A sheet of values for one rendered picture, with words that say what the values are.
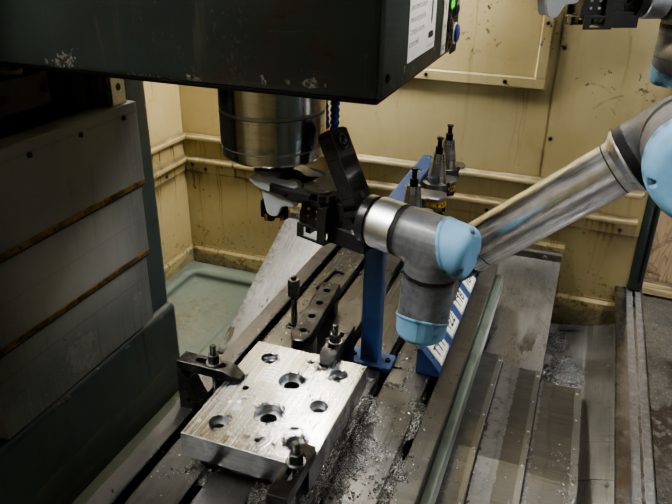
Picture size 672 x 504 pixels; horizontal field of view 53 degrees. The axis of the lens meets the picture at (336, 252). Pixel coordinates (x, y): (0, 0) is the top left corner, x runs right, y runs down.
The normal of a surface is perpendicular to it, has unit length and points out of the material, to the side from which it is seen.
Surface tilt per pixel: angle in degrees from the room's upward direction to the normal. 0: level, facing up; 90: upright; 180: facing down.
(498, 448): 8
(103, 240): 90
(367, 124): 90
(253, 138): 90
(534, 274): 24
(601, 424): 17
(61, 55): 90
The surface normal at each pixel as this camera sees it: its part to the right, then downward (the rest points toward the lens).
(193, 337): 0.01, -0.90
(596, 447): -0.26, -0.91
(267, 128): 0.03, 0.44
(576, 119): -0.35, 0.40
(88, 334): 0.93, 0.18
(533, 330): -0.13, -0.66
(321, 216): -0.58, 0.35
